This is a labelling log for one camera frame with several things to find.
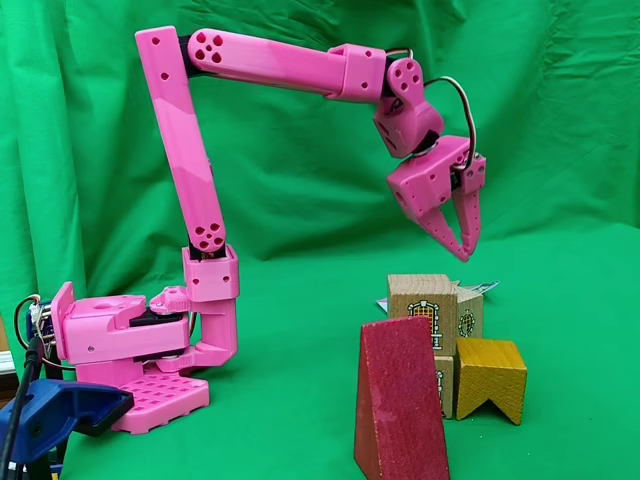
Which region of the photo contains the wooden cube oval window print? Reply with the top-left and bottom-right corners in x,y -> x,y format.
452,287 -> 485,342

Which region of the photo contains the red triangular wedge block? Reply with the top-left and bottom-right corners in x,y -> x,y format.
353,315 -> 451,480

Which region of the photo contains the paper picture of house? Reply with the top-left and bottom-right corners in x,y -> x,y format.
374,279 -> 501,315

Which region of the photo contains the wooden cube balcony window print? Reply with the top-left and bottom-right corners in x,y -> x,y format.
387,273 -> 460,359

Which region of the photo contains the green cloth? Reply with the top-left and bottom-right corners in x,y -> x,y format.
0,0 -> 640,480

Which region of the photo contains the yellow notched wooden block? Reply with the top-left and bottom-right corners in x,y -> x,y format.
453,337 -> 528,426

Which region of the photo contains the wooden cube door print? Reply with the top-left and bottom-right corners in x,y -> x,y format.
432,353 -> 456,420

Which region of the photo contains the blue controller board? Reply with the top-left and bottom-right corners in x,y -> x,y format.
13,294 -> 59,371

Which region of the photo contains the blue clamp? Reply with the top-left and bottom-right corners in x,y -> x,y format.
0,378 -> 135,480

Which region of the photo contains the white red black servo cable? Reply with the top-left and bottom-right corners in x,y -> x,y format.
384,47 -> 479,176

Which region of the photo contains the black power cable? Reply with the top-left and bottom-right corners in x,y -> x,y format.
0,335 -> 45,480

